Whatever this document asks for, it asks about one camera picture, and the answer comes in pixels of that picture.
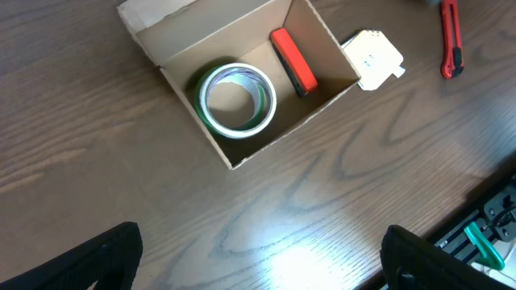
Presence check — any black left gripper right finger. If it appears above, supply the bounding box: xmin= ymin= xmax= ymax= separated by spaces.
xmin=380 ymin=225 xmax=511 ymax=290

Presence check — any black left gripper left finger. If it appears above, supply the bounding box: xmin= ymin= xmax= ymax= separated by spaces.
xmin=1 ymin=222 xmax=143 ymax=290

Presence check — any green tape roll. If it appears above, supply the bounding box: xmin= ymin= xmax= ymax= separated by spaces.
xmin=194 ymin=63 xmax=277 ymax=139

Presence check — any red stapler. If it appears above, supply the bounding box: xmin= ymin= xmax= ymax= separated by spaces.
xmin=270 ymin=28 xmax=318 ymax=97

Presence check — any white masking tape roll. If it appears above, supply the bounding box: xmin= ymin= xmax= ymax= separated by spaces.
xmin=209 ymin=83 xmax=275 ymax=134

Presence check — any red utility knife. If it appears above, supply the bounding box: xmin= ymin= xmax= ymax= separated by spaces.
xmin=440 ymin=0 xmax=464 ymax=79

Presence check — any brown cardboard box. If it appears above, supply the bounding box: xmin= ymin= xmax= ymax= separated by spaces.
xmin=117 ymin=0 xmax=359 ymax=169

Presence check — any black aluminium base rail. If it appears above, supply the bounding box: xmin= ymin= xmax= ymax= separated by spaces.
xmin=361 ymin=164 xmax=515 ymax=290

